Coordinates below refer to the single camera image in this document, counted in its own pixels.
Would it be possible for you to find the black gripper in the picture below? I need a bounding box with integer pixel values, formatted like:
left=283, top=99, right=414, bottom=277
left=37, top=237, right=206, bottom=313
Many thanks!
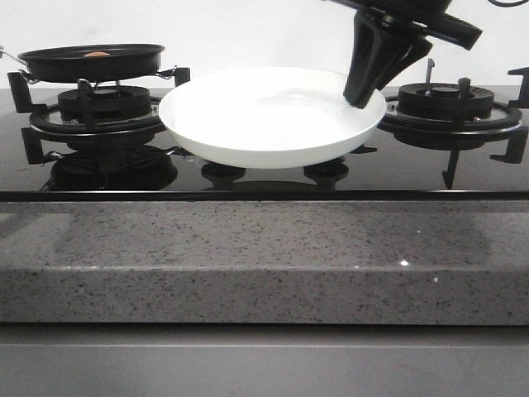
left=337, top=0, right=482, bottom=108

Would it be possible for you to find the white round plate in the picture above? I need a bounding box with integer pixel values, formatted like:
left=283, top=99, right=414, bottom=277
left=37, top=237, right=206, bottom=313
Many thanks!
left=159, top=67, right=386, bottom=169

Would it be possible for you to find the fried egg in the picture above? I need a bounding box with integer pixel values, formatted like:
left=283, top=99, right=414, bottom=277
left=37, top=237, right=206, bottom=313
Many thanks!
left=83, top=51, right=110, bottom=57

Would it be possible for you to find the black frying pan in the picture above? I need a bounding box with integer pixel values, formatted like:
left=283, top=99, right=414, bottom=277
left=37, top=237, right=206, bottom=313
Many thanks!
left=12, top=43, right=165, bottom=83

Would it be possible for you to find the right black burner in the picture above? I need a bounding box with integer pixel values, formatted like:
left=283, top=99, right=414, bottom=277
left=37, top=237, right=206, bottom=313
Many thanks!
left=397, top=83, right=494, bottom=120

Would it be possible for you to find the black burner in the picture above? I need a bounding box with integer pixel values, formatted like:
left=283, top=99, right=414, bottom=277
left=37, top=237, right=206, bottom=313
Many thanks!
left=58, top=86, right=151, bottom=122
left=397, top=83, right=494, bottom=120

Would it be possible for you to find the left black burner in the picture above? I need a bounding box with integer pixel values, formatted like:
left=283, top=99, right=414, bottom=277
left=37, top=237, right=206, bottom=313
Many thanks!
left=58, top=86, right=151, bottom=122

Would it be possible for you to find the black glass gas hob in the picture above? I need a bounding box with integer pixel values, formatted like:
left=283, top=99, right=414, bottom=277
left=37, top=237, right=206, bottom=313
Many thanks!
left=1, top=89, right=528, bottom=202

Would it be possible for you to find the grey cabinet front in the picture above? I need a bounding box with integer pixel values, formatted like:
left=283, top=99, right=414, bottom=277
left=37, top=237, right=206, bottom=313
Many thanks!
left=1, top=324, right=528, bottom=396

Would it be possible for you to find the wire pan reducer ring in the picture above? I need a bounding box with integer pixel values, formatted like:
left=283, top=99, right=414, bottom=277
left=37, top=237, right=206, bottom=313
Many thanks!
left=18, top=65, right=179, bottom=91

